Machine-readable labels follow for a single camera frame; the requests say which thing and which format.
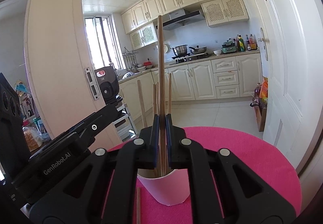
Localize cream open door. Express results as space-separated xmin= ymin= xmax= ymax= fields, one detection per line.
xmin=23 ymin=0 xmax=123 ymax=150

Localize cream lower kitchen cabinets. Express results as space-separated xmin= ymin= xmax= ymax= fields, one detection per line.
xmin=119 ymin=52 xmax=262 ymax=119

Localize cream upper kitchen cabinets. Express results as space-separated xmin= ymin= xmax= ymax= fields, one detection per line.
xmin=121 ymin=0 xmax=249 ymax=50

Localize pink cylindrical utensil cup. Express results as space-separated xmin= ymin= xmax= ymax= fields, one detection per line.
xmin=137 ymin=169 xmax=190 ymax=206

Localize wooden chopstick on mat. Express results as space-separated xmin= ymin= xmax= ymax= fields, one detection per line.
xmin=136 ymin=188 xmax=141 ymax=224

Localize black range hood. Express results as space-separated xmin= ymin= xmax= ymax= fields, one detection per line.
xmin=163 ymin=9 xmax=205 ymax=30

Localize white door with handle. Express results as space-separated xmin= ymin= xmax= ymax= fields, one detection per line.
xmin=244 ymin=0 xmax=322 ymax=173

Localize dark wooden chopstick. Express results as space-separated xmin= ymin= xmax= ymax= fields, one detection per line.
xmin=157 ymin=15 xmax=167 ymax=176

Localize dark frying pan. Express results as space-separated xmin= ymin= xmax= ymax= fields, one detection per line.
xmin=189 ymin=46 xmax=207 ymax=55

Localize steel cooking pot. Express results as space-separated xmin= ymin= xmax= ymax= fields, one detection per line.
xmin=171 ymin=44 xmax=188 ymax=57

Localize pink round table mat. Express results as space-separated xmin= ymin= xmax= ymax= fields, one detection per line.
xmin=101 ymin=126 xmax=303 ymax=224

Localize cream kitchen cabinets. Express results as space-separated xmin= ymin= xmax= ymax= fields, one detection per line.
xmin=121 ymin=0 xmax=249 ymax=50
xmin=119 ymin=52 xmax=262 ymax=119

